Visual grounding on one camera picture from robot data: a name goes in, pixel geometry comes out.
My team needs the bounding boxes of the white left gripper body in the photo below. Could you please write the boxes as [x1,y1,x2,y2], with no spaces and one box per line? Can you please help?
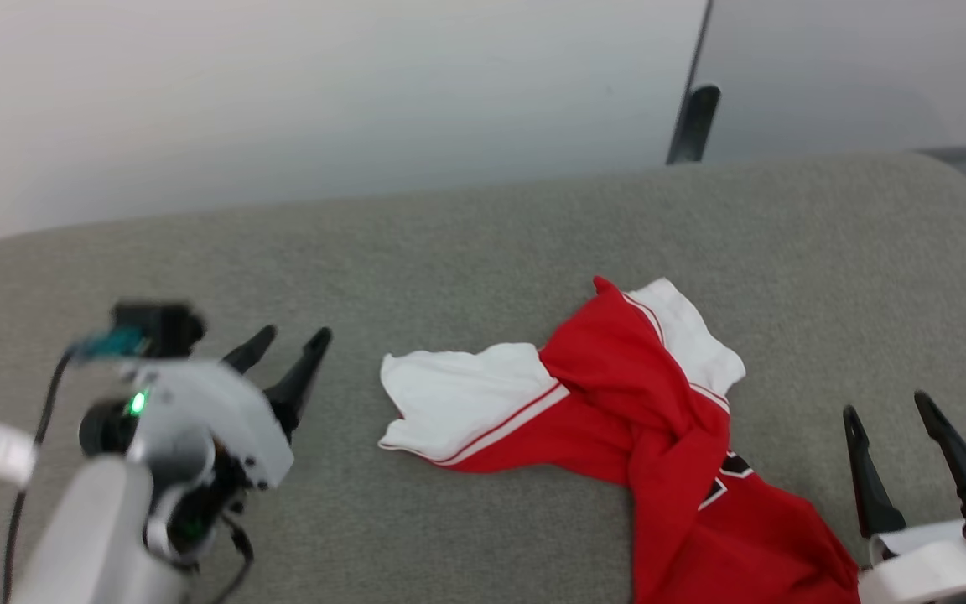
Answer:
[79,361,296,563]

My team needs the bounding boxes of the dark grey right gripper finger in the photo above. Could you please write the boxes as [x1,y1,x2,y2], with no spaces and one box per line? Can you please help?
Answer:
[841,405,908,540]
[913,391,966,497]

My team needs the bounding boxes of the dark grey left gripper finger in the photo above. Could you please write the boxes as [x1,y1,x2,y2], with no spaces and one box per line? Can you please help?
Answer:
[262,326,334,438]
[221,325,279,377]

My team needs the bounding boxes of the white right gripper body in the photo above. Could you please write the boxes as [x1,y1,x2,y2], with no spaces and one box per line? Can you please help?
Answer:
[855,519,966,604]

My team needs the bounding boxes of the red number 23 basketball jersey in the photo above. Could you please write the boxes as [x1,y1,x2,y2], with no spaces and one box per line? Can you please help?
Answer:
[378,275,861,604]

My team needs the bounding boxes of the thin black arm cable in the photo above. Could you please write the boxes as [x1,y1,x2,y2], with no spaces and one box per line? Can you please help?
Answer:
[0,348,75,604]

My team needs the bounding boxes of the white cable label tag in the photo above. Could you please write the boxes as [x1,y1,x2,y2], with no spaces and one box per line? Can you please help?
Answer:
[0,420,38,488]

